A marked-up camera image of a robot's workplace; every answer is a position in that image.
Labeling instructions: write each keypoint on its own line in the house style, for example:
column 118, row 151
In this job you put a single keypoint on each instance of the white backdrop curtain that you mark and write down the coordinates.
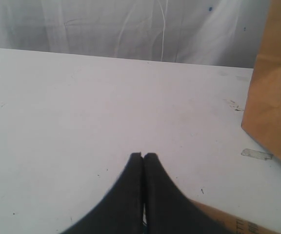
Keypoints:
column 209, row 32

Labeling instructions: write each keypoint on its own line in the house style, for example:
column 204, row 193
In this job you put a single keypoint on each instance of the clear tape piece on table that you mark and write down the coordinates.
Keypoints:
column 256, row 154

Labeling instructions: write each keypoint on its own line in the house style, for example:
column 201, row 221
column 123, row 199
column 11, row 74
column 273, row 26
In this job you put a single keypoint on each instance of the spaghetti packet with Italian flag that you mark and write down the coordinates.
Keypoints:
column 233, row 223

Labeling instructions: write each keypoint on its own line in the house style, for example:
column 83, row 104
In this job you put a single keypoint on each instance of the brown paper bag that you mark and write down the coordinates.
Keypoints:
column 262, row 114

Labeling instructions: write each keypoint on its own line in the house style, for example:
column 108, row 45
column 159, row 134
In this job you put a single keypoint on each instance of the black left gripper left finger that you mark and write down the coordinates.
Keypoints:
column 121, row 209

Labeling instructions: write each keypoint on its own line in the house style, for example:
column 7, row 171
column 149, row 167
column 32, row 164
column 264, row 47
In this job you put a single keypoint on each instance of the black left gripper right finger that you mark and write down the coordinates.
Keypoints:
column 168, row 210

